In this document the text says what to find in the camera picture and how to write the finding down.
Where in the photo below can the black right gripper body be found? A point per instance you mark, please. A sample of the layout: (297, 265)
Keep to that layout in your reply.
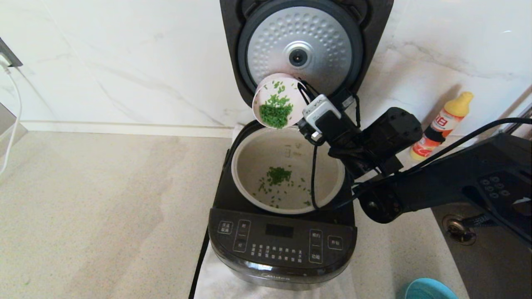
(311, 135)

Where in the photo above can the pink bowl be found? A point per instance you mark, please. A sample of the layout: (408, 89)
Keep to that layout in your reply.
(266, 91)

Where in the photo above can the dark grey rice cooker lid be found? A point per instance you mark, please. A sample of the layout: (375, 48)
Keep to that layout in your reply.
(299, 37)

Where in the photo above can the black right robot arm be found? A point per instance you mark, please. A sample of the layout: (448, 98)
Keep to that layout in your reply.
(449, 187)

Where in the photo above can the beige inner pot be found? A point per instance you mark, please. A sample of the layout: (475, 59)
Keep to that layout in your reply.
(253, 158)

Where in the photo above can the dark grey rice cooker body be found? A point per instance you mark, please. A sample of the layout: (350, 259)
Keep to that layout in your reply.
(278, 245)

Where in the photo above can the blue bowl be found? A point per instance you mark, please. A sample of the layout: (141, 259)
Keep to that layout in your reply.
(428, 290)

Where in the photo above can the yellow orange detergent bottle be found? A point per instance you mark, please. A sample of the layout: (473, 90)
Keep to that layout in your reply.
(440, 124)

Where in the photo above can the metal sink drain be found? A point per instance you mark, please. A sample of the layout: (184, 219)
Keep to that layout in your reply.
(457, 232)

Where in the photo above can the chrome faucet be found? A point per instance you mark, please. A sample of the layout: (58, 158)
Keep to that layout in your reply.
(521, 118)

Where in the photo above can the stainless steel sink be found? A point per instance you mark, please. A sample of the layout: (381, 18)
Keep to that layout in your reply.
(478, 274)

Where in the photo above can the grey flat panel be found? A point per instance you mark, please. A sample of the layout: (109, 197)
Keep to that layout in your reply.
(8, 128)

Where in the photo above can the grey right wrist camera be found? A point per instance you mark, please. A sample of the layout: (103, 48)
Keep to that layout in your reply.
(322, 114)

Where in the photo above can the dark wall socket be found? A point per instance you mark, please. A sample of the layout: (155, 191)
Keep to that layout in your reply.
(9, 56)

